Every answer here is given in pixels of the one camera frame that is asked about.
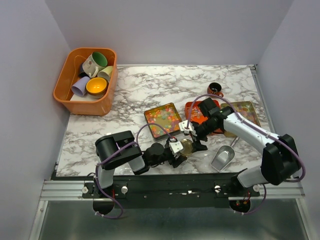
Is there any aluminium frame rail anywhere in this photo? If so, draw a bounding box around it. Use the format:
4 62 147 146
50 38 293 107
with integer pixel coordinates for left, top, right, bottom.
40 180 85 201

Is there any orange black mug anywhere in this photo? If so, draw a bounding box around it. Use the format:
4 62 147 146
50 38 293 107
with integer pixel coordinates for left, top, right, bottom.
207 82 224 98

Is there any gold popsicle candy tin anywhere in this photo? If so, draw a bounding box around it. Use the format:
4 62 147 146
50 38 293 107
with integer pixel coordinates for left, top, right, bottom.
231 101 261 127

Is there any lavender cup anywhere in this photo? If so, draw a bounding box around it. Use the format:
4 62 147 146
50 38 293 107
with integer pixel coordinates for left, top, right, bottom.
71 76 91 97

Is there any yellow-inside bowl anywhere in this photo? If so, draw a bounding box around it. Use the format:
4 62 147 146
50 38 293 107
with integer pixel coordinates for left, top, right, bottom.
85 77 109 99

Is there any cream yellow cup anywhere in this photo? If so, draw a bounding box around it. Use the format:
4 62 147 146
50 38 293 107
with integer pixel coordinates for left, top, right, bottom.
97 65 114 83

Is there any silver metal scoop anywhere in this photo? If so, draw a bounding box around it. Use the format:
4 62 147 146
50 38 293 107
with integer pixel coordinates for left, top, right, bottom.
210 145 235 172

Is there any dark navy cup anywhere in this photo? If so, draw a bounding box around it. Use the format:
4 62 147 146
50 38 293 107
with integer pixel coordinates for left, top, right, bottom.
78 62 88 78

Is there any orange lollipop tin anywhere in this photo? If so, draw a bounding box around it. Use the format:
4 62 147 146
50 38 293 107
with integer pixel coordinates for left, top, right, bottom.
180 100 208 136

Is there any floral green-inside mug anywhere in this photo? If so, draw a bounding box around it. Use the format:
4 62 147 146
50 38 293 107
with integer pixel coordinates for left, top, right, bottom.
82 51 108 78

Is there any dark tin of gummies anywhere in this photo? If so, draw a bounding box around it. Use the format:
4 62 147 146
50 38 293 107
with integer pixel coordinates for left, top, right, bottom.
144 102 182 142

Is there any orange plastic bin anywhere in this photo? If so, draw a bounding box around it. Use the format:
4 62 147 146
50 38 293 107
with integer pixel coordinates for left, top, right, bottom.
53 47 118 116

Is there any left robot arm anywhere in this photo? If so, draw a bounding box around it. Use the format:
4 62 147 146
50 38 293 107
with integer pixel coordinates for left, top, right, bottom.
93 130 187 198

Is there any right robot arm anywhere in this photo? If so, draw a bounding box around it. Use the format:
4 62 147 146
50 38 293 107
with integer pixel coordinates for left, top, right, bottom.
178 98 304 196

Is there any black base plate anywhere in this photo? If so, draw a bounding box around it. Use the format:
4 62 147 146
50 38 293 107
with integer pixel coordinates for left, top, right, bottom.
82 172 260 209

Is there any gold jar lid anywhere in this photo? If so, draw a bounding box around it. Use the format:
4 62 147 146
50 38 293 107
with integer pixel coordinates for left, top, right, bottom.
180 138 193 157

